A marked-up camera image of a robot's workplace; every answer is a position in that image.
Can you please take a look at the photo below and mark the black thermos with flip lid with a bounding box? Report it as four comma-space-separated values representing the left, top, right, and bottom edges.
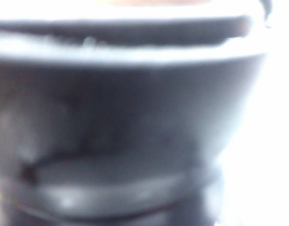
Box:
0, 53, 269, 226

